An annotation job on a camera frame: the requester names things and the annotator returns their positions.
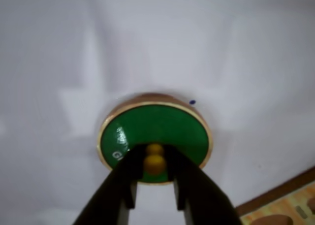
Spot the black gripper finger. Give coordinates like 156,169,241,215
168,144,244,225
73,144,145,225

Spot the green round puzzle piece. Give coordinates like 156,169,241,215
97,93,214,185

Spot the wooden shape puzzle board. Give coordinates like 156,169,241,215
235,167,315,225

